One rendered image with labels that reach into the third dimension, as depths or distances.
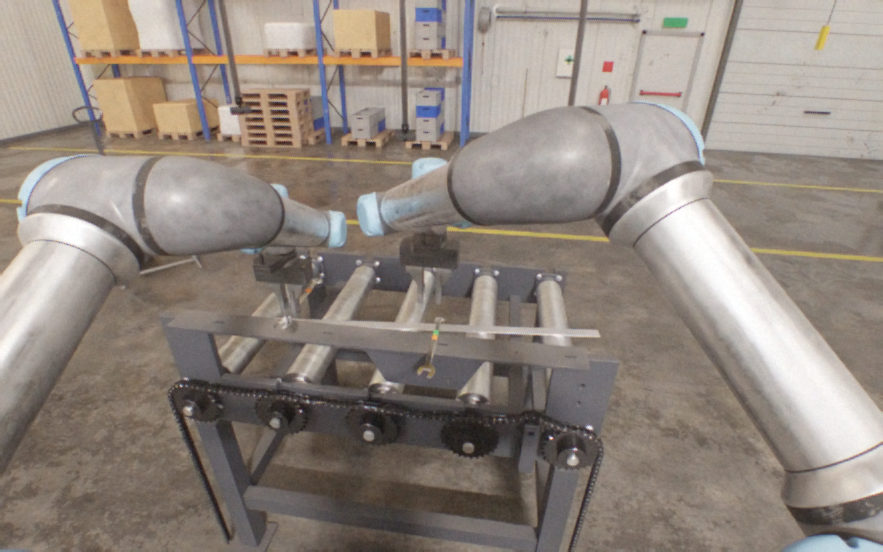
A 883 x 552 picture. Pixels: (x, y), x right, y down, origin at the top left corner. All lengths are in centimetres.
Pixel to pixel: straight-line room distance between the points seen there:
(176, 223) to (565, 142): 40
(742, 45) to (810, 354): 1045
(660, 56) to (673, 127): 983
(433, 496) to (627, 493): 93
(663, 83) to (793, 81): 245
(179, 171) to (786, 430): 62
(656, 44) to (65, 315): 1016
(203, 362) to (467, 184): 125
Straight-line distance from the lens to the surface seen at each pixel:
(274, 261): 104
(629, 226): 47
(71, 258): 55
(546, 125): 43
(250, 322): 138
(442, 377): 130
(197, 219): 54
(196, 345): 154
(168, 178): 55
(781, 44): 1114
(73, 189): 59
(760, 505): 274
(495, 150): 44
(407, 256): 97
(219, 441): 178
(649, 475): 259
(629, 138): 46
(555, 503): 163
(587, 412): 136
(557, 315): 184
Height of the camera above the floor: 189
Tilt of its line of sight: 29 degrees down
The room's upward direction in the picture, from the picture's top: 1 degrees clockwise
